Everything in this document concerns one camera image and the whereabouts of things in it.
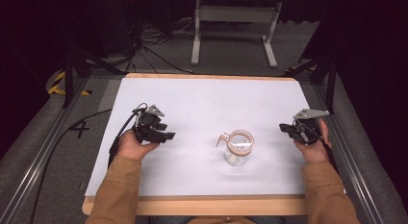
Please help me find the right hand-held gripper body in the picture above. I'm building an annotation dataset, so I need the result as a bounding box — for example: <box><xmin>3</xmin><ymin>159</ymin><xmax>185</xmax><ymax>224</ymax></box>
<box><xmin>293</xmin><ymin>108</ymin><xmax>331</xmax><ymax>146</ymax></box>

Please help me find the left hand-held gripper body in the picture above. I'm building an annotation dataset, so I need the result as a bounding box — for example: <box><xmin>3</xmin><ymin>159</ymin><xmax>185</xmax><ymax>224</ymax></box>
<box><xmin>133</xmin><ymin>104</ymin><xmax>166</xmax><ymax>144</ymax></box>

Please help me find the person's right hand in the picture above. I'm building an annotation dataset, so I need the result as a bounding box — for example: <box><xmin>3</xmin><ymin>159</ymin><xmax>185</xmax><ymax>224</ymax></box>
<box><xmin>293</xmin><ymin>118</ymin><xmax>333</xmax><ymax>164</ymax></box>

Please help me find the person's left hand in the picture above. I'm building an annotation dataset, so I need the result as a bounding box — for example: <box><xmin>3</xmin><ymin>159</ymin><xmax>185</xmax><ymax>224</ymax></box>
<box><xmin>115</xmin><ymin>129</ymin><xmax>161</xmax><ymax>162</ymax></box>

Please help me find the white table mat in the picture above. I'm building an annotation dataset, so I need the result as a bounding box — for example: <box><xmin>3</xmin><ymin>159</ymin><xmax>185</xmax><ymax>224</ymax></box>
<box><xmin>84</xmin><ymin>77</ymin><xmax>311</xmax><ymax>198</ymax></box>

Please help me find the black tripod stand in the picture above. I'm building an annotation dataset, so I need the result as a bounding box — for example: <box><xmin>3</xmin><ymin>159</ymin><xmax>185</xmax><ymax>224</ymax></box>
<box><xmin>281</xmin><ymin>50</ymin><xmax>339</xmax><ymax>115</ymax></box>
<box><xmin>62</xmin><ymin>37</ymin><xmax>127</xmax><ymax>110</ymax></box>

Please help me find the glass jar with clasp lid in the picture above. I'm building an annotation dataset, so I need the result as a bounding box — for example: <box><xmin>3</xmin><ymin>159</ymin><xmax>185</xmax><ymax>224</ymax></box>
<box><xmin>216</xmin><ymin>129</ymin><xmax>256</xmax><ymax>167</ymax></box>

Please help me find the yellow black floor tape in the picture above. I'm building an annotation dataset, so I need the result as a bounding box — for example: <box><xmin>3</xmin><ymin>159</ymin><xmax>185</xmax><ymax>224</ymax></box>
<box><xmin>47</xmin><ymin>70</ymin><xmax>93</xmax><ymax>97</ymax></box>

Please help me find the white metal stand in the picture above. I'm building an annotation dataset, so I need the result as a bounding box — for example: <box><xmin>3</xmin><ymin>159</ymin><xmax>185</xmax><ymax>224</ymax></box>
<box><xmin>191</xmin><ymin>0</ymin><xmax>284</xmax><ymax>69</ymax></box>

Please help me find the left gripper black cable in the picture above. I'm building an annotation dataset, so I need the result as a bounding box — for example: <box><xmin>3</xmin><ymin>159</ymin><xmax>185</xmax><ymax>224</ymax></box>
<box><xmin>108</xmin><ymin>102</ymin><xmax>149</xmax><ymax>169</ymax></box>

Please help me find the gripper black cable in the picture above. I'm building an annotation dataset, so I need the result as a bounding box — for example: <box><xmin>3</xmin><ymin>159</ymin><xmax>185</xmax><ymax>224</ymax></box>
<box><xmin>297</xmin><ymin>121</ymin><xmax>341</xmax><ymax>174</ymax></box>
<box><xmin>108</xmin><ymin>102</ymin><xmax>149</xmax><ymax>169</ymax></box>

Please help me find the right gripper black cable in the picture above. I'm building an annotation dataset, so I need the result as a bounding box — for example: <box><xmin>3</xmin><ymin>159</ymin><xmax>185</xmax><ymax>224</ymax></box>
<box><xmin>297</xmin><ymin>121</ymin><xmax>341</xmax><ymax>174</ymax></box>

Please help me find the aluminium rail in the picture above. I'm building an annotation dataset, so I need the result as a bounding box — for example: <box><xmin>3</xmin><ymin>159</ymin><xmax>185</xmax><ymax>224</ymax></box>
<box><xmin>0</xmin><ymin>75</ymin><xmax>91</xmax><ymax>224</ymax></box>
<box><xmin>311</xmin><ymin>83</ymin><xmax>387</xmax><ymax>224</ymax></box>

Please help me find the long black floor cable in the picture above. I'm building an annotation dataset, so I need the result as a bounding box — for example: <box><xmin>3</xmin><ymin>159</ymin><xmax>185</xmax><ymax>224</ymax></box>
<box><xmin>29</xmin><ymin>108</ymin><xmax>114</xmax><ymax>224</ymax></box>

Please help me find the bundle of black floor cables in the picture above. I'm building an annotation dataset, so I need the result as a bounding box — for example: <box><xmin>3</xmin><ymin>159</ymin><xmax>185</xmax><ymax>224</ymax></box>
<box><xmin>126</xmin><ymin>12</ymin><xmax>197</xmax><ymax>75</ymax></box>

